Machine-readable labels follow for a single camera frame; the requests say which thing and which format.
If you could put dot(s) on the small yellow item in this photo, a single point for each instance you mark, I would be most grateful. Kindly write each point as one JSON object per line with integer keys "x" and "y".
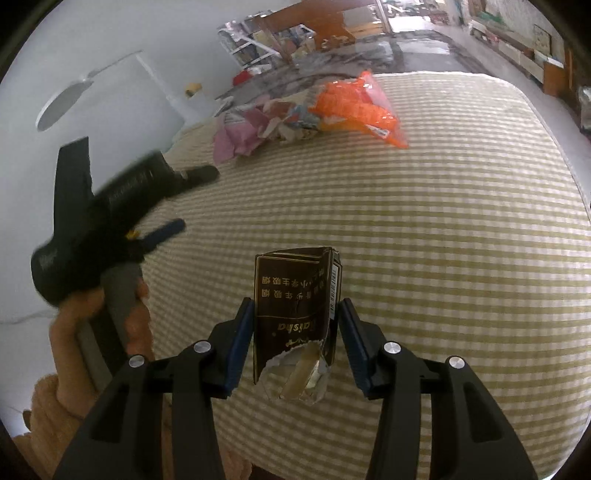
{"x": 193, "y": 90}

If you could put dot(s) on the person's left hand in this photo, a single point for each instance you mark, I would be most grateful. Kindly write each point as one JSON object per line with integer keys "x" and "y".
{"x": 69, "y": 332}

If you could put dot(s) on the wooden table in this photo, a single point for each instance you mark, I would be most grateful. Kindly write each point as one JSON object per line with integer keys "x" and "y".
{"x": 314, "y": 21}

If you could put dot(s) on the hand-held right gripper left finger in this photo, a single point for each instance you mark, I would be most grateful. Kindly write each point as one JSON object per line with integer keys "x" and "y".
{"x": 238, "y": 350}

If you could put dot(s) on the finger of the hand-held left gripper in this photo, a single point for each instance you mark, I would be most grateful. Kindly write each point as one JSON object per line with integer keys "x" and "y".
{"x": 198, "y": 175}
{"x": 164, "y": 232}

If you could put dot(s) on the red plastic item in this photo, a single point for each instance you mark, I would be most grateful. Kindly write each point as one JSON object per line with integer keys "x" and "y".
{"x": 245, "y": 77}

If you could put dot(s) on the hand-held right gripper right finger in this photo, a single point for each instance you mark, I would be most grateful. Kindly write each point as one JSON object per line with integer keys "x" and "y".
{"x": 353, "y": 350}

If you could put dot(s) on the orange plastic bag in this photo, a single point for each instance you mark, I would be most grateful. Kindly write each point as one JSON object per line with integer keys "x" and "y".
{"x": 355, "y": 106}

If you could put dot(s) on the pink wrapper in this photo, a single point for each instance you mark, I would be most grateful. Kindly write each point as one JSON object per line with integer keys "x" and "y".
{"x": 235, "y": 136}

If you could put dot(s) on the printed snack wrapper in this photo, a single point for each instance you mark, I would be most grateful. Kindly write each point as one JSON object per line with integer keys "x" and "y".
{"x": 295, "y": 113}

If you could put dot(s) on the brown cigarette pack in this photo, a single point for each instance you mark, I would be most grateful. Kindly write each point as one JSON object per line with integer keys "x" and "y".
{"x": 291, "y": 300}

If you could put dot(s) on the low wooden cabinet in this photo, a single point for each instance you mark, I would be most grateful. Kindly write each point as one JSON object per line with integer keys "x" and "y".
{"x": 521, "y": 50}

